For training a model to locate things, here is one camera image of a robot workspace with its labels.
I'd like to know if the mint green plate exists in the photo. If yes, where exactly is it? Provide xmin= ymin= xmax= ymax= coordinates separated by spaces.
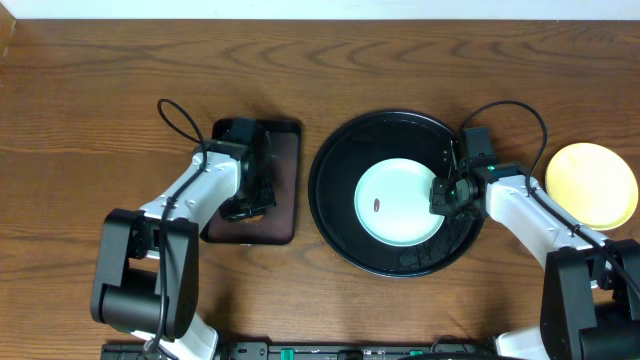
xmin=354 ymin=158 xmax=445 ymax=247

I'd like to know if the yellow plate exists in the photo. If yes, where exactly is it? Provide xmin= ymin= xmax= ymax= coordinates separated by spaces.
xmin=545 ymin=143 xmax=639 ymax=230

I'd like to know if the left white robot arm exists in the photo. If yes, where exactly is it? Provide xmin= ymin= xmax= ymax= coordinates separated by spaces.
xmin=90 ymin=139 xmax=271 ymax=359

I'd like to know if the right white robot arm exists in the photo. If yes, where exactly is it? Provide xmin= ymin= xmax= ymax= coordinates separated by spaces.
xmin=429 ymin=163 xmax=639 ymax=359

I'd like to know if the rectangular black sponge tray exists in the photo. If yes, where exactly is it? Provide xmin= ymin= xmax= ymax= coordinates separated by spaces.
xmin=200 ymin=119 xmax=302 ymax=245

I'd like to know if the round black tray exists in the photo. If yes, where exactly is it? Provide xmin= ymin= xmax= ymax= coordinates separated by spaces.
xmin=308 ymin=110 xmax=484 ymax=278

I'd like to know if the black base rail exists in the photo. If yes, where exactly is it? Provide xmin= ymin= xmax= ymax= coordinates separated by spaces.
xmin=99 ymin=340 xmax=501 ymax=360

